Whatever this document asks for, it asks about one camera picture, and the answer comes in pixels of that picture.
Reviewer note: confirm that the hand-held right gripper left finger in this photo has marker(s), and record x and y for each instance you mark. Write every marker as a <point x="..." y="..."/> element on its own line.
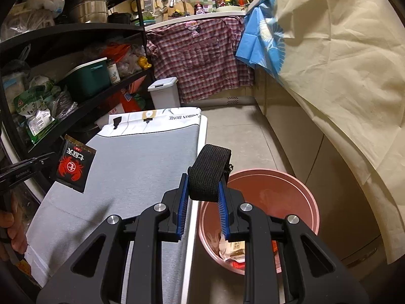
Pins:
<point x="183" y="209"/>

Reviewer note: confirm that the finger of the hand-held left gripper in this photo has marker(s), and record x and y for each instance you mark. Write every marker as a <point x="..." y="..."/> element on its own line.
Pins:
<point x="41" y="160"/>

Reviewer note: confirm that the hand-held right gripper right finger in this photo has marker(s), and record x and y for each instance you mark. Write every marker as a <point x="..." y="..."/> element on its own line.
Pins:
<point x="223" y="212"/>

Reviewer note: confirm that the black packet with red crab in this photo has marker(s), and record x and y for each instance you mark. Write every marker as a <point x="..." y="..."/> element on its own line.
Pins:
<point x="74" y="167"/>

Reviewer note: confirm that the beige food packet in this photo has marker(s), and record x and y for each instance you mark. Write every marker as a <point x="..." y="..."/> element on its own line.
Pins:
<point x="234" y="248"/>

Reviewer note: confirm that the pink plastic bucket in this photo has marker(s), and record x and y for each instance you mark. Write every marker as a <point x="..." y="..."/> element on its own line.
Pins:
<point x="272" y="193"/>

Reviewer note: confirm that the red plastic bag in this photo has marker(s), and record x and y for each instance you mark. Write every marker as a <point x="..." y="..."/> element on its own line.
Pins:
<point x="235" y="263"/>

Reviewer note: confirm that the person's left hand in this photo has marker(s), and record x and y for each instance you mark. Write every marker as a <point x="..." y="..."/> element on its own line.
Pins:
<point x="15" y="237"/>

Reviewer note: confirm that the green and white packet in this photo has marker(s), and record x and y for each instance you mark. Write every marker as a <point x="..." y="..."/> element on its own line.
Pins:
<point x="39" y="125"/>

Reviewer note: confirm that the white folding table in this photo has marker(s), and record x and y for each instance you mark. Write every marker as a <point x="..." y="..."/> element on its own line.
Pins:
<point x="192" y="253"/>

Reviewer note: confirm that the green printed packet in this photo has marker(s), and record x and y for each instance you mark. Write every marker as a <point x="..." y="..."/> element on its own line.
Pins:
<point x="30" y="101"/>

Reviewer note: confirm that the green cooler box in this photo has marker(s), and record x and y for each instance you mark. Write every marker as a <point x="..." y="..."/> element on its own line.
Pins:
<point x="88" y="79"/>

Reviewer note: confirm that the beige kitchen cabinet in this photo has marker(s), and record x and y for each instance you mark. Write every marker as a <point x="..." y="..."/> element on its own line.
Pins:
<point x="300" y="139"/>

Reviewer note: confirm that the orange cardboard box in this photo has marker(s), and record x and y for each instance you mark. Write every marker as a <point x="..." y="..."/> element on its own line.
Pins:
<point x="129" y="99"/>

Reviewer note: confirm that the jar with white label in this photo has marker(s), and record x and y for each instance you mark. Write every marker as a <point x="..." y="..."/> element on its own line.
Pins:
<point x="114" y="72"/>

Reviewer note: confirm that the white lidded bin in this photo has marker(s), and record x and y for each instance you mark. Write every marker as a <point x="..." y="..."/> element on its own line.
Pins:
<point x="164" y="95"/>

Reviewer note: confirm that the black shelf rack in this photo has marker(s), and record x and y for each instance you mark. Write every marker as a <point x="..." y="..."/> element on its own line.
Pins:
<point x="79" y="31"/>

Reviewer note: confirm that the orange plastic bag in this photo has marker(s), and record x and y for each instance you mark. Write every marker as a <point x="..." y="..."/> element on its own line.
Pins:
<point x="118" y="50"/>

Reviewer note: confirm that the red plaid shirt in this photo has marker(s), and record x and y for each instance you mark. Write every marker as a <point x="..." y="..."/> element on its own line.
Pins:
<point x="202" y="57"/>

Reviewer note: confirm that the stacked steel pots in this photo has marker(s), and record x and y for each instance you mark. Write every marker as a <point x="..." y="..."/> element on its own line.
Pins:
<point x="90" y="6"/>

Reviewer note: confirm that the black cooking pot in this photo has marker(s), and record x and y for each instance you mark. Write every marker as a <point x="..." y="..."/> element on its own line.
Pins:
<point x="120" y="18"/>

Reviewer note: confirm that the blue printed cloth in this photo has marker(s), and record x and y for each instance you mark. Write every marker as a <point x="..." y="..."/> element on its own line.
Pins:
<point x="256" y="41"/>

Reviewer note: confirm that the cream cloth sheet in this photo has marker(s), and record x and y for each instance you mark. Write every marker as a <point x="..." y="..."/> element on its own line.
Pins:
<point x="341" y="69"/>

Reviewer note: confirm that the metal grater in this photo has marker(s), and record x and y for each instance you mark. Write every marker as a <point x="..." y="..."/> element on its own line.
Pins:
<point x="148" y="2"/>

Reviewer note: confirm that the white kitchen counter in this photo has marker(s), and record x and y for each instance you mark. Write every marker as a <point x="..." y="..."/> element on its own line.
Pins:
<point x="202" y="15"/>

